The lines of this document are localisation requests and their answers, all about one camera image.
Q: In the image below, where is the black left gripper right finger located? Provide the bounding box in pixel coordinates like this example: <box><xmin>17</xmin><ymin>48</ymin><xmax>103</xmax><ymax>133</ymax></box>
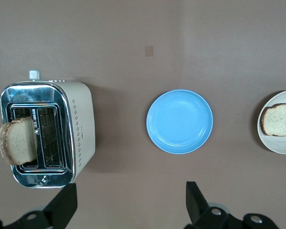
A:
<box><xmin>184</xmin><ymin>181</ymin><xmax>281</xmax><ymax>229</ymax></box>

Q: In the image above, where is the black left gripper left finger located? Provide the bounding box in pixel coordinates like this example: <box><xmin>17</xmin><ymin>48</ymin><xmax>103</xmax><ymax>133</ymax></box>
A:
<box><xmin>0</xmin><ymin>182</ymin><xmax>78</xmax><ymax>229</ymax></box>

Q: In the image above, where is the beige plate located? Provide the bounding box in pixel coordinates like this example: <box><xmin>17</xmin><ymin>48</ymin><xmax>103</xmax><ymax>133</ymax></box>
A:
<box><xmin>256</xmin><ymin>89</ymin><xmax>286</xmax><ymax>155</ymax></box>

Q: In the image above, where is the toasted bread slice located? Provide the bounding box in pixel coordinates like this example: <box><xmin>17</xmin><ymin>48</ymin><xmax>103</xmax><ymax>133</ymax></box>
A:
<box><xmin>0</xmin><ymin>116</ymin><xmax>38</xmax><ymax>166</ymax></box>
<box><xmin>260</xmin><ymin>102</ymin><xmax>286</xmax><ymax>137</ymax></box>

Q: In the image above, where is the blue plate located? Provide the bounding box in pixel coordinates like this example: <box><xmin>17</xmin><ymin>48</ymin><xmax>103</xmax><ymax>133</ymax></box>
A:
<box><xmin>146</xmin><ymin>89</ymin><xmax>214</xmax><ymax>155</ymax></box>

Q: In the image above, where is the beige chrome toaster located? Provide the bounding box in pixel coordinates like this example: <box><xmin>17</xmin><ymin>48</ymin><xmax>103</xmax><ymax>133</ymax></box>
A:
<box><xmin>0</xmin><ymin>69</ymin><xmax>96</xmax><ymax>189</ymax></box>

